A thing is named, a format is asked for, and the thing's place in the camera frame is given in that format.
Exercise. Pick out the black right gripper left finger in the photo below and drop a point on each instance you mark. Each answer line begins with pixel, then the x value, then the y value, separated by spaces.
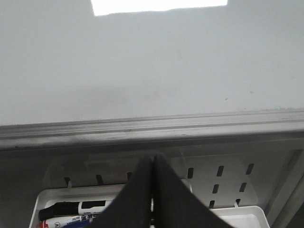
pixel 131 208

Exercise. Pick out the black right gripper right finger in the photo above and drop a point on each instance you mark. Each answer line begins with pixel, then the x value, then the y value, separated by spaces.
pixel 174 204

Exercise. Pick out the red capped whiteboard marker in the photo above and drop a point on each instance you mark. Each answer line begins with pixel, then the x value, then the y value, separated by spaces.
pixel 68 222

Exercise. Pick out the grey aluminium whiteboard tray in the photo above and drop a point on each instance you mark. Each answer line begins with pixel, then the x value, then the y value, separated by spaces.
pixel 149 129

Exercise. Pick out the white whiteboard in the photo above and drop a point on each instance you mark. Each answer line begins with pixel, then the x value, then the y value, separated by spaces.
pixel 61 63

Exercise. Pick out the white pegboard panel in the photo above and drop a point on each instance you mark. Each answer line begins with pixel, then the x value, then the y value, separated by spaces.
pixel 218 181

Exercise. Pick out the white plastic marker basket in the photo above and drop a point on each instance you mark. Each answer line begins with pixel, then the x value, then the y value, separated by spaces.
pixel 238 217

